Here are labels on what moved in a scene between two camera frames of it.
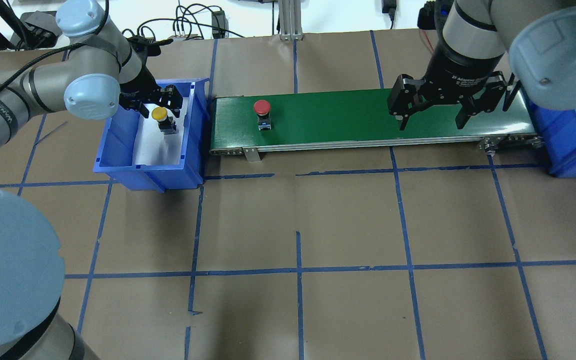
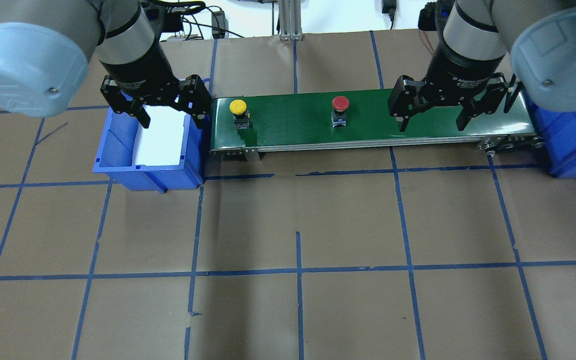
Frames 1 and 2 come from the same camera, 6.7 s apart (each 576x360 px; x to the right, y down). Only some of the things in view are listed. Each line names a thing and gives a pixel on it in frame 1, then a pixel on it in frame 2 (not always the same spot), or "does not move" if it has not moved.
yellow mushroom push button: (166, 124) -> (241, 117)
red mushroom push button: (262, 108) -> (340, 104)
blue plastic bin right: (569, 148) does not move
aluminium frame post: (290, 19) does not move
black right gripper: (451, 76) does not move
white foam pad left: (152, 147) does not move
